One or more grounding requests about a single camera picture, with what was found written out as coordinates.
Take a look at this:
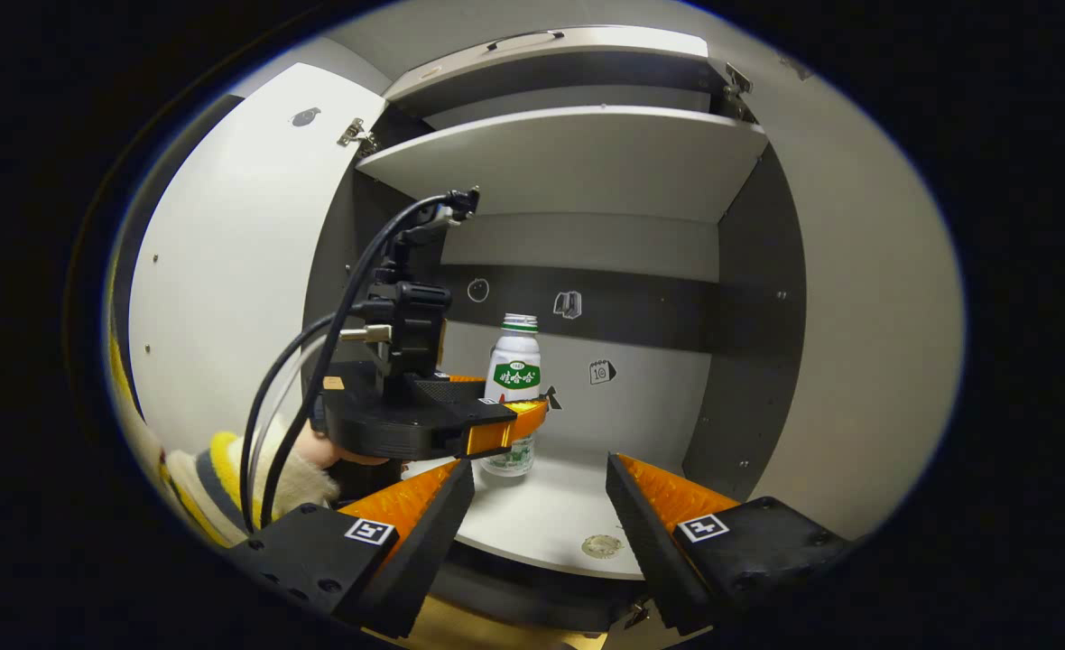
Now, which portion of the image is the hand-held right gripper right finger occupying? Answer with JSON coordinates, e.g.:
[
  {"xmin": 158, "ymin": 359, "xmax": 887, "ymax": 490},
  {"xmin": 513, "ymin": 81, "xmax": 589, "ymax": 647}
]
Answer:
[{"xmin": 607, "ymin": 453, "xmax": 858, "ymax": 635}]

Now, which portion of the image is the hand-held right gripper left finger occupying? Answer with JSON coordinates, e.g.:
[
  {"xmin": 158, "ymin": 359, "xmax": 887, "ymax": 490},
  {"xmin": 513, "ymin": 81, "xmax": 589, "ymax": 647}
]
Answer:
[{"xmin": 230, "ymin": 460, "xmax": 477, "ymax": 638}]

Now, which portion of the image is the white bottle green label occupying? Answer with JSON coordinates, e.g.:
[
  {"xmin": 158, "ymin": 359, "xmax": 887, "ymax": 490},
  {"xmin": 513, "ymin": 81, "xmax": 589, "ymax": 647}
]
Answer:
[{"xmin": 481, "ymin": 313, "xmax": 544, "ymax": 478}]

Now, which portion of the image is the white cabinet door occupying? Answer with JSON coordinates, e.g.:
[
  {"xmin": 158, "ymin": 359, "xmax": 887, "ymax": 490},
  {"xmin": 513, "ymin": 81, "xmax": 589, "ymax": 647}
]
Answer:
[
  {"xmin": 706, "ymin": 34, "xmax": 967, "ymax": 543},
  {"xmin": 126, "ymin": 61, "xmax": 389, "ymax": 470}
]

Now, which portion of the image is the grey white cabinet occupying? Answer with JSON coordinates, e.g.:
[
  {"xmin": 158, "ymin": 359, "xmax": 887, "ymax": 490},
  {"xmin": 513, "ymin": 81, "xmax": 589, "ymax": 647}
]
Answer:
[{"xmin": 302, "ymin": 25, "xmax": 809, "ymax": 637}]

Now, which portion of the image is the white cabinet shelf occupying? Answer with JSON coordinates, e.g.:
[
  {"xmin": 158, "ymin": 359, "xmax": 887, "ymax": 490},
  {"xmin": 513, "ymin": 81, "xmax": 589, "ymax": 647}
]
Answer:
[
  {"xmin": 402, "ymin": 424, "xmax": 714, "ymax": 580},
  {"xmin": 357, "ymin": 106, "xmax": 768, "ymax": 224}
]

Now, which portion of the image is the beige cabinet drawer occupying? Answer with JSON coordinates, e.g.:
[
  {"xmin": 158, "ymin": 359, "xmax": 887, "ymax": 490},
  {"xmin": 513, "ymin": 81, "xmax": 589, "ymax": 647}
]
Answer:
[{"xmin": 384, "ymin": 25, "xmax": 709, "ymax": 102}]

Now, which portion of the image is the black cable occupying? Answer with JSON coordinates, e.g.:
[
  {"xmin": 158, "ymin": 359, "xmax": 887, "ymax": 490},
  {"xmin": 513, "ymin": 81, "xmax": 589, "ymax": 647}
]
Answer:
[
  {"xmin": 260, "ymin": 187, "xmax": 481, "ymax": 529},
  {"xmin": 239, "ymin": 311, "xmax": 362, "ymax": 534}
]

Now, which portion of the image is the black drawer handle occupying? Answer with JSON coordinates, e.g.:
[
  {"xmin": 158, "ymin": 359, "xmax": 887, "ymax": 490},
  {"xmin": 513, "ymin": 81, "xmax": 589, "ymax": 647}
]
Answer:
[{"xmin": 486, "ymin": 31, "xmax": 565, "ymax": 51}]

